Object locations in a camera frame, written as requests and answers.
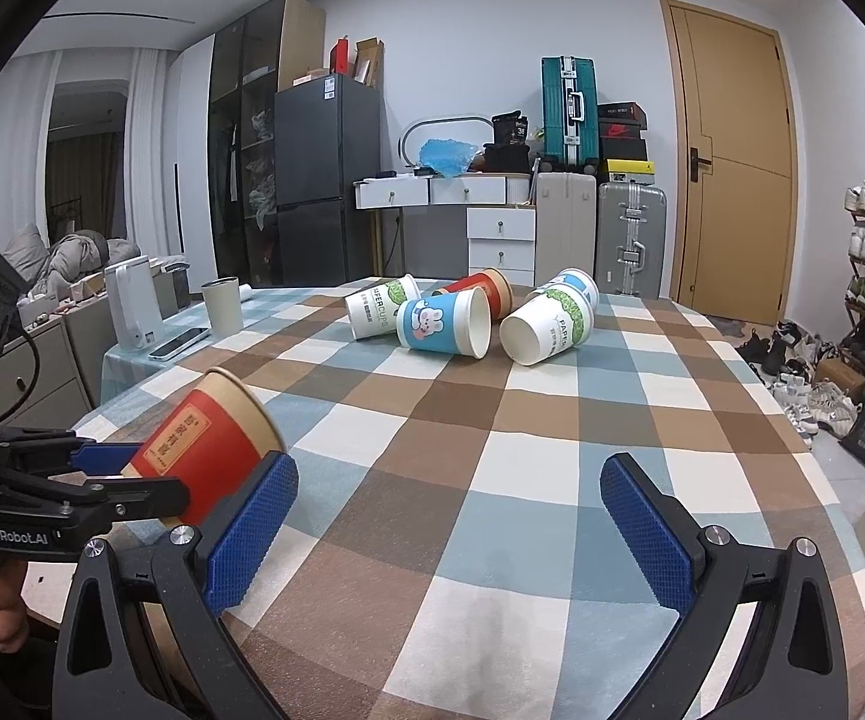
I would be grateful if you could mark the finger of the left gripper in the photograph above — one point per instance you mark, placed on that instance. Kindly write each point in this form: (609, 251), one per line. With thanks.
(87, 498)
(102, 457)

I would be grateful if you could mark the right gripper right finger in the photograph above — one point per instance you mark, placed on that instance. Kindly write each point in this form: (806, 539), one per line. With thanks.
(791, 663)

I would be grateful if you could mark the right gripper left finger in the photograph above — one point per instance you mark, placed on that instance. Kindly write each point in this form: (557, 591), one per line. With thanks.
(142, 634)

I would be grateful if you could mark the red kraft paper cup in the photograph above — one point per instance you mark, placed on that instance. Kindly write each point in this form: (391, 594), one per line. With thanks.
(211, 441)

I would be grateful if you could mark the white green paper cup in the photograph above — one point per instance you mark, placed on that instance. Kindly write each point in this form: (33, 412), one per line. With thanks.
(372, 311)

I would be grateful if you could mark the blue rabbit paper cup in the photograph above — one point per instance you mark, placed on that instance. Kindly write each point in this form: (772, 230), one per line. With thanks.
(457, 324)

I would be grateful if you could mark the white green tree cup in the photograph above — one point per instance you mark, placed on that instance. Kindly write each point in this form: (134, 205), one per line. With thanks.
(555, 320)

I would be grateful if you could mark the red kraft cup far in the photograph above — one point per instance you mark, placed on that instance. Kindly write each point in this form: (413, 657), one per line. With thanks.
(496, 287)

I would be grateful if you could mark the blue white cup far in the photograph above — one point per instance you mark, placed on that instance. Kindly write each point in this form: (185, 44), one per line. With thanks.
(579, 280)

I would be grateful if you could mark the grey bedding pile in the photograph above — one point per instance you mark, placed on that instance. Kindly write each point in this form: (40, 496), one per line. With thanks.
(52, 271)

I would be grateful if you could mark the grey drawer cabinet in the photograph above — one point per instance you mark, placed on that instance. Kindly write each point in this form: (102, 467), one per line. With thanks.
(67, 385)

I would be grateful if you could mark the teal plaid cloth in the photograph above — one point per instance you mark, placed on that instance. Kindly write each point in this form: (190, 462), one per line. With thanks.
(147, 359)

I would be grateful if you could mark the white device box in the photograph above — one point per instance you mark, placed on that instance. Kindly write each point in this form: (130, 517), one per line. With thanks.
(136, 318)

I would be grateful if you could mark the smartphone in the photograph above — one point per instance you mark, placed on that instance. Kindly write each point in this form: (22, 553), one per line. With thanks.
(170, 348)

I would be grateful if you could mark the beige tumbler mug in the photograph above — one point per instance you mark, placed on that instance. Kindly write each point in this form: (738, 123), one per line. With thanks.
(224, 306)

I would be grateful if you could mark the checkered tablecloth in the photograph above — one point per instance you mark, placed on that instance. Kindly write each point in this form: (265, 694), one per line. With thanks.
(448, 554)

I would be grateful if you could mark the black refrigerator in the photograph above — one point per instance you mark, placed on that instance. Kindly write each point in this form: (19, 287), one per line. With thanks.
(326, 139)

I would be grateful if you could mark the dark glass cabinet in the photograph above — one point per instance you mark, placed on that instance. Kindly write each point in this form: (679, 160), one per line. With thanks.
(253, 59)

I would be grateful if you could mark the silver suitcase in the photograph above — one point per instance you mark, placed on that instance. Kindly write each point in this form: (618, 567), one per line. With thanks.
(632, 220)

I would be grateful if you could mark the blue plastic bag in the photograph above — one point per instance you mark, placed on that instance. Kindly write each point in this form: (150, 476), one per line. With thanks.
(447, 157)

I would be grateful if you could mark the white drawer desk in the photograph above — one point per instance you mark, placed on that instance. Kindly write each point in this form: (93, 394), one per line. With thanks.
(444, 228)

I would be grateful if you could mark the wooden door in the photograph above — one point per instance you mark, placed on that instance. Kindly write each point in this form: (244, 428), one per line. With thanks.
(737, 190)

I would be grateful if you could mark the beige suitcase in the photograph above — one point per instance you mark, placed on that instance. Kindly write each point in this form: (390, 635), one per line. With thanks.
(567, 206)

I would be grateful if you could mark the black bag on desk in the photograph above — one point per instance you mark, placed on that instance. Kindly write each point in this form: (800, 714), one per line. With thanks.
(509, 150)

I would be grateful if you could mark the stacked shoe boxes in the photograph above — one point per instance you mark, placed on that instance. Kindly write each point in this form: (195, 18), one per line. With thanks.
(623, 150)

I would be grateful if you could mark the teal suitcase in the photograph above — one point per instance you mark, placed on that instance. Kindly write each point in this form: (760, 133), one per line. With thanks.
(570, 114)

